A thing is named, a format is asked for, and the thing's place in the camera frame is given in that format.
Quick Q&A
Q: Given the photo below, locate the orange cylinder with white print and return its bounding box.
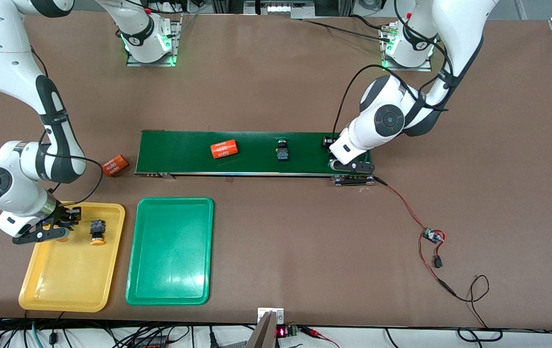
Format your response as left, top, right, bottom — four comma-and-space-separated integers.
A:
103, 154, 129, 177
211, 139, 239, 160

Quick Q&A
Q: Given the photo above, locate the yellow plastic tray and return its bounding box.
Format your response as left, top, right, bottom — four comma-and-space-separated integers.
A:
18, 201, 126, 313

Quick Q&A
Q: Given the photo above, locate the green plastic tray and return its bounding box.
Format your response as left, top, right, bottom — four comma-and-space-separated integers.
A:
125, 197, 214, 306

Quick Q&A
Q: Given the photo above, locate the small green circuit board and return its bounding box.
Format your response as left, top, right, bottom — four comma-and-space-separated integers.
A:
423, 227, 446, 245

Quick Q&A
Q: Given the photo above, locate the green belt conveyor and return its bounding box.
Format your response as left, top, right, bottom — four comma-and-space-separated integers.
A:
134, 130, 375, 187

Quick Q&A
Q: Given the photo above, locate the grey power strip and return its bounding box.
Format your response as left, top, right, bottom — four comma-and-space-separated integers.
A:
243, 0, 316, 19

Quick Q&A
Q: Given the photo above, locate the red test lead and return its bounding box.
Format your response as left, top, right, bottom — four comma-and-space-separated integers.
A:
300, 326, 339, 348

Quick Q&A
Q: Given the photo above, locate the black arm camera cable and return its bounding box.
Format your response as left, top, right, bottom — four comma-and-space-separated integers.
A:
332, 36, 453, 143
29, 46, 104, 208

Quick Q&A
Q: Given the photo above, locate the red black motor wire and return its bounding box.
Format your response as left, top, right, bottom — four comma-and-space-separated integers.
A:
374, 176, 428, 233

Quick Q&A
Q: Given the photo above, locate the red black power wire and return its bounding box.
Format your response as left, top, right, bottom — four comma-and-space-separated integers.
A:
418, 239, 503, 343

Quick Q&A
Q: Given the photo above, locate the grey metal camera stand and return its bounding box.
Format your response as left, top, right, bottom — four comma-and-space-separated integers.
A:
246, 307, 285, 348

